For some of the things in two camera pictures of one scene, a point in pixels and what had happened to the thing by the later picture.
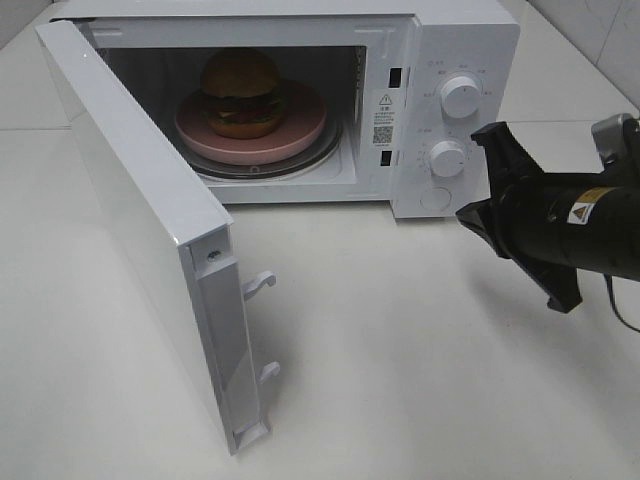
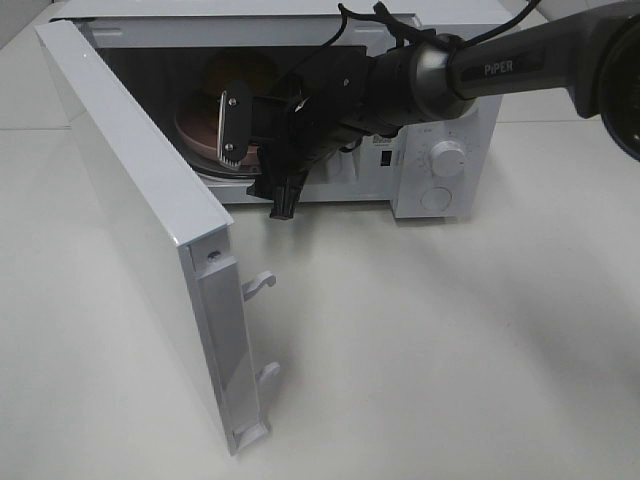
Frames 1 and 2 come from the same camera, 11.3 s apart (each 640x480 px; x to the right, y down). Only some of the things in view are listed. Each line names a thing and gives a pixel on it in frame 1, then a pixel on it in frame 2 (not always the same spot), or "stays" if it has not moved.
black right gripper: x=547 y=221 to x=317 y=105
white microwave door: x=181 y=239 stays
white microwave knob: x=447 y=159 stays
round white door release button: x=436 y=198 stays
